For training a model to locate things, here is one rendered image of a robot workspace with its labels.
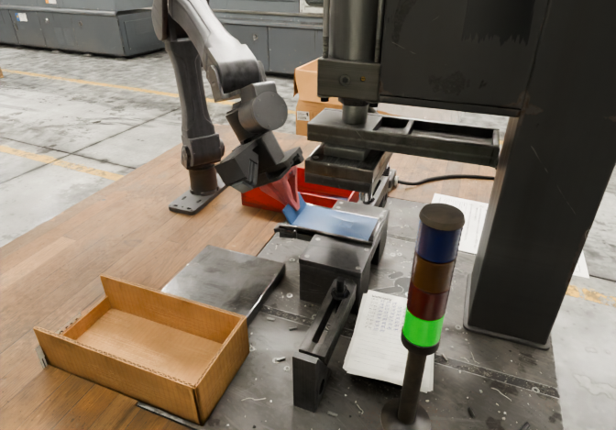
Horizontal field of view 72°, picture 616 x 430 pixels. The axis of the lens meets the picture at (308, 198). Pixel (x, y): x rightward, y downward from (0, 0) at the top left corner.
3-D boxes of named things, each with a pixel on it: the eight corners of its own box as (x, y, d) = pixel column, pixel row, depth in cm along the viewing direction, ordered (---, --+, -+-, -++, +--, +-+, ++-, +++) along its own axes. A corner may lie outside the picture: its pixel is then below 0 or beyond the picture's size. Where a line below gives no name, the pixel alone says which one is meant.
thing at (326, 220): (297, 204, 80) (297, 191, 79) (378, 221, 76) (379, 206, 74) (282, 224, 75) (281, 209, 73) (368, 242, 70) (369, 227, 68)
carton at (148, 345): (113, 311, 69) (101, 272, 65) (250, 356, 61) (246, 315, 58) (44, 373, 59) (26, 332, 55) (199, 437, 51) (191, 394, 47)
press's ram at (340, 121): (335, 154, 79) (341, -28, 64) (485, 176, 71) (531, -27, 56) (298, 198, 64) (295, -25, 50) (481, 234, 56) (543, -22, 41)
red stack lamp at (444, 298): (410, 290, 45) (413, 265, 43) (446, 299, 44) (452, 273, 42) (402, 314, 42) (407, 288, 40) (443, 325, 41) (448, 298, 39)
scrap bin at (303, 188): (265, 182, 107) (263, 160, 104) (361, 200, 99) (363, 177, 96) (241, 204, 97) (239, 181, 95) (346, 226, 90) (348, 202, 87)
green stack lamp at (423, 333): (406, 314, 47) (409, 291, 45) (442, 324, 45) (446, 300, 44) (399, 340, 44) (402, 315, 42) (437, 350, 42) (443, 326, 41)
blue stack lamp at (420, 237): (418, 235, 42) (423, 204, 40) (458, 243, 40) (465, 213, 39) (412, 257, 38) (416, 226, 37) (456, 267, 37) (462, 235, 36)
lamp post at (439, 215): (386, 392, 55) (413, 189, 41) (433, 408, 53) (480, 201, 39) (375, 435, 50) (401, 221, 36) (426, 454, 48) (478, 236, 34)
